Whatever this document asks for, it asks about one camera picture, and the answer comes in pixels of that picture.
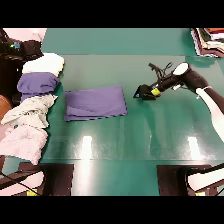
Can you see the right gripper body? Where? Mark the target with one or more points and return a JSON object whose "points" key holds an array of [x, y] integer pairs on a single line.
{"points": [[146, 92]]}

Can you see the purple T-shirt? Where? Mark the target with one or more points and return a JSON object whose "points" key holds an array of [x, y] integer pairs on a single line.
{"points": [[95, 103]]}

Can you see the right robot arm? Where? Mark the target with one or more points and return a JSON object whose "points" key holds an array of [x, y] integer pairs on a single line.
{"points": [[213, 96]]}

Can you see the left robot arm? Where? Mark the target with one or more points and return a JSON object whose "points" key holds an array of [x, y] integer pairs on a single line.
{"points": [[20, 183]]}

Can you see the heap of clothes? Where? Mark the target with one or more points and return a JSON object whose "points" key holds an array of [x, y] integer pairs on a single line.
{"points": [[210, 41]]}

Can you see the white garment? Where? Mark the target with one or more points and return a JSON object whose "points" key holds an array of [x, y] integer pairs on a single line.
{"points": [[45, 64]]}

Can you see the purple garment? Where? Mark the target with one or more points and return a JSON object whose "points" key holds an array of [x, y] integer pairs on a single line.
{"points": [[36, 84]]}

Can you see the pale grey garment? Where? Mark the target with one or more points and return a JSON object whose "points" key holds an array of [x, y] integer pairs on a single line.
{"points": [[30, 111]]}

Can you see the pale pink garment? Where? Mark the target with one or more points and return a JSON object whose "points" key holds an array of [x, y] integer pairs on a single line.
{"points": [[25, 141]]}

